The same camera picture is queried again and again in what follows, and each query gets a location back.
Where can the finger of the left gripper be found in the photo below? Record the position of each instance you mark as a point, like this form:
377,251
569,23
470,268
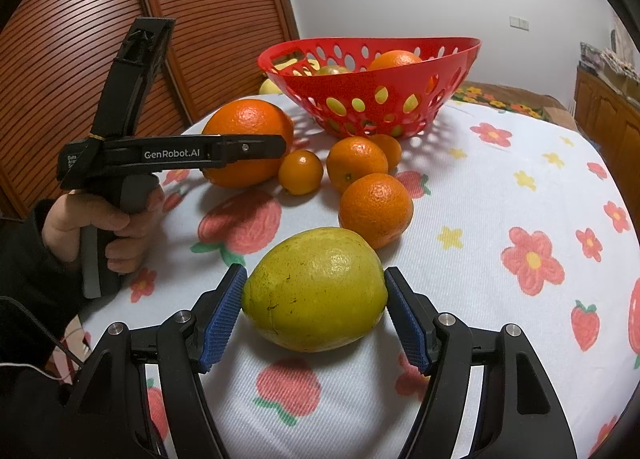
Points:
222,150

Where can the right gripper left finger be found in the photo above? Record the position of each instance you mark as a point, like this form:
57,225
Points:
110,393

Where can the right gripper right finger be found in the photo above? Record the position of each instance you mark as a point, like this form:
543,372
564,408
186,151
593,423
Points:
520,415

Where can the large orange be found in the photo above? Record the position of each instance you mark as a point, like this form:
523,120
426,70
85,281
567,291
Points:
247,118
393,59

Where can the small tangerine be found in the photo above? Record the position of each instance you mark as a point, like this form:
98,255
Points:
300,173
391,148

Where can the yellow-green mango front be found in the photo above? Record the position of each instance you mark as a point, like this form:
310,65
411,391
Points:
316,291

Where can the yellow-green mango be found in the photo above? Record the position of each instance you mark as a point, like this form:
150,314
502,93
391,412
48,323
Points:
316,291
332,69

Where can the yellow plush toy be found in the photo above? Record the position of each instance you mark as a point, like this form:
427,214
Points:
269,88

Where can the small mandarin orange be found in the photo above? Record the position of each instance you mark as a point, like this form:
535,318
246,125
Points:
377,207
351,158

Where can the red perforated plastic basket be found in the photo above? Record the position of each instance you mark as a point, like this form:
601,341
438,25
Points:
399,102

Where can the brown louvered wardrobe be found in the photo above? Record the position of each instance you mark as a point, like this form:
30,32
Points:
55,56

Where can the small tangerine behind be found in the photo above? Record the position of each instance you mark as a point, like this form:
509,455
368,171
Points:
391,148

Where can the floral white tablecloth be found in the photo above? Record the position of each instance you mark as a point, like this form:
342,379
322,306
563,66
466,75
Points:
515,221

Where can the floral bed blanket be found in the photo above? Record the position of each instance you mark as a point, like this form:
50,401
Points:
517,100

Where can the wooden sideboard cabinet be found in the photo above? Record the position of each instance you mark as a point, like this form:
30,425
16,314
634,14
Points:
612,123

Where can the cardboard box with clutter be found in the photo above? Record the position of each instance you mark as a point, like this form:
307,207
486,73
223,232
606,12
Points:
606,63

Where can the wall light switch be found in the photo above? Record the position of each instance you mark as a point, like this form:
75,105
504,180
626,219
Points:
518,23

